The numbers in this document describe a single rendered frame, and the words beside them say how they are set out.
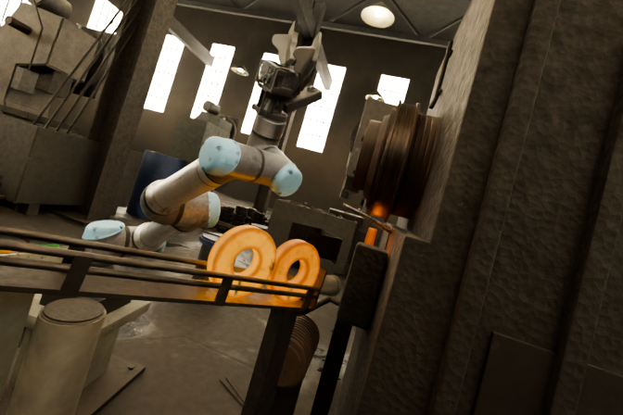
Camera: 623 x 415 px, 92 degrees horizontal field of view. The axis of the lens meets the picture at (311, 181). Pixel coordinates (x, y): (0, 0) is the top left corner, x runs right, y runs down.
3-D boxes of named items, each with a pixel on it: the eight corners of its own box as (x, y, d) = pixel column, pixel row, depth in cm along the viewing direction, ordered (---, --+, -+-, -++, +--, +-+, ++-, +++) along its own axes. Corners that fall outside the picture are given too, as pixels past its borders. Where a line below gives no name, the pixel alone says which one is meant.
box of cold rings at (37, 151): (71, 195, 405) (91, 134, 409) (125, 216, 382) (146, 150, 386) (-58, 188, 286) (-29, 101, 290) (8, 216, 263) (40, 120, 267)
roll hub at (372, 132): (364, 193, 133) (381, 132, 134) (363, 188, 106) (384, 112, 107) (352, 189, 134) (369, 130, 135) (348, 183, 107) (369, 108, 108)
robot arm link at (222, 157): (124, 186, 87) (218, 118, 57) (163, 192, 95) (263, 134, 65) (120, 226, 83) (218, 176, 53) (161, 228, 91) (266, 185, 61)
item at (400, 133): (381, 220, 140) (408, 123, 142) (386, 223, 94) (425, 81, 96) (367, 216, 141) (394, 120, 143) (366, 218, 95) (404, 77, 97)
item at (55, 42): (-77, 152, 411) (-9, -41, 424) (19, 164, 532) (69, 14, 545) (9, 181, 393) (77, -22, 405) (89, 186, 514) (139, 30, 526)
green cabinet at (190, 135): (149, 215, 426) (180, 114, 433) (180, 214, 495) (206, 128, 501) (177, 224, 416) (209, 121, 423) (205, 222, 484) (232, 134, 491)
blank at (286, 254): (327, 248, 81) (319, 245, 84) (286, 236, 71) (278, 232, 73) (308, 305, 79) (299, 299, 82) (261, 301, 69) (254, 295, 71)
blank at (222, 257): (286, 236, 71) (278, 232, 73) (231, 220, 60) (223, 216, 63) (261, 301, 69) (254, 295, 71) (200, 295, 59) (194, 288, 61)
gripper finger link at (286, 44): (279, 13, 64) (274, 59, 66) (300, 22, 68) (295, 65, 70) (271, 16, 66) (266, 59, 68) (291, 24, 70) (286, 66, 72)
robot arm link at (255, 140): (274, 179, 79) (260, 161, 84) (288, 142, 74) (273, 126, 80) (247, 179, 74) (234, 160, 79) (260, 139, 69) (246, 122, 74)
